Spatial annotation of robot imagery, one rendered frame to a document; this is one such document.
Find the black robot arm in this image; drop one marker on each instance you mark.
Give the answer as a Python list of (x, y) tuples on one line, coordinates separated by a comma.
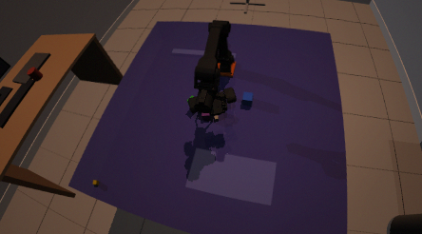
[(207, 70)]

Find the blue cube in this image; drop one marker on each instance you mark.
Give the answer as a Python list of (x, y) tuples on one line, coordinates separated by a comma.
[(247, 98)]

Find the pink cube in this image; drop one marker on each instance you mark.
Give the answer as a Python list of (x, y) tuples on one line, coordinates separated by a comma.
[(205, 116)]

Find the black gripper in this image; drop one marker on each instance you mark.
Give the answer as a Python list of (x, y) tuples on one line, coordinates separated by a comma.
[(227, 94)]

